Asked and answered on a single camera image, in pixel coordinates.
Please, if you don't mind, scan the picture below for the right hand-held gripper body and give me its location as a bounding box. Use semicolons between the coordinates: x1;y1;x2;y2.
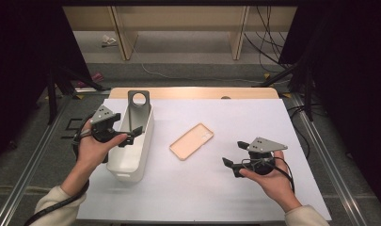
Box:
238;137;289;177

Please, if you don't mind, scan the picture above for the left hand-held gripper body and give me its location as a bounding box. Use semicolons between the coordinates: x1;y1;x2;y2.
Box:
89;105;118;143

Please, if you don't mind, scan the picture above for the white plastic storage box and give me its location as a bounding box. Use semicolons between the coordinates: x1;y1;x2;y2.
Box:
106;100;155;184

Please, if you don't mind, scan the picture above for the beige phone case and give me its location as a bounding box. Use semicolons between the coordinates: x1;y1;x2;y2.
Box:
168;122;215;161

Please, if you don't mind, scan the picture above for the person's left hand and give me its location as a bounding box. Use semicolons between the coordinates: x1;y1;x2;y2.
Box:
76;121;129;173

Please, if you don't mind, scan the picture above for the person's right hand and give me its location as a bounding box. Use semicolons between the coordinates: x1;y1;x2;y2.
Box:
239;150;303;214

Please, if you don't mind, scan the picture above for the pink packet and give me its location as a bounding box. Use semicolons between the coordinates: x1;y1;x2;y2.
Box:
76;72;104;89

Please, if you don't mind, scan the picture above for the white table mat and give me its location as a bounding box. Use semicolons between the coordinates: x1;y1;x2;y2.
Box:
76;98;333;221

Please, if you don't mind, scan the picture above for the black metal stand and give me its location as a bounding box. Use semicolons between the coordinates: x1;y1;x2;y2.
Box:
260;60;316;122
46;64;112;125

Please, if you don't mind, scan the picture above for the crumpled white paper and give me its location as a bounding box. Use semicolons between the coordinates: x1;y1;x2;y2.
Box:
101;34;119;48

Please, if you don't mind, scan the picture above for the dark curtain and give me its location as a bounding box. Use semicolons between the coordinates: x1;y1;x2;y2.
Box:
0;0;93;166
278;0;381;215

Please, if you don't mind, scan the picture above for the beige wooden shelf unit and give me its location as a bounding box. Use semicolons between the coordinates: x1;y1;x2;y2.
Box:
62;5;298;61

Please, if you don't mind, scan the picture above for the right hand-held gripper cable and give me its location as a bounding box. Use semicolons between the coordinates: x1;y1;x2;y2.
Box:
241;156;296;194

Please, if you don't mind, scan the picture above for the hand-held gripper cable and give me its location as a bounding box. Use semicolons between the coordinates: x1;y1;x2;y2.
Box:
241;156;296;194
23;111;97;226

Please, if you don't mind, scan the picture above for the black floor cable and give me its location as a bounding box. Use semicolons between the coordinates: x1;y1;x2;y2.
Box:
286;103;312;159

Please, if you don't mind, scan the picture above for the aluminium floor rail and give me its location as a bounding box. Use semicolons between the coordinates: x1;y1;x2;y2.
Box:
290;93;370;226
0;93;73;226

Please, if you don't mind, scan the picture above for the left hand-held gripper cable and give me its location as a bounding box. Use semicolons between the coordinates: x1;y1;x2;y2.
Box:
23;111;97;226

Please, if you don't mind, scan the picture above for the bundle of black cables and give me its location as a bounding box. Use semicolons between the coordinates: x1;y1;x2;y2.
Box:
244;5;294;74

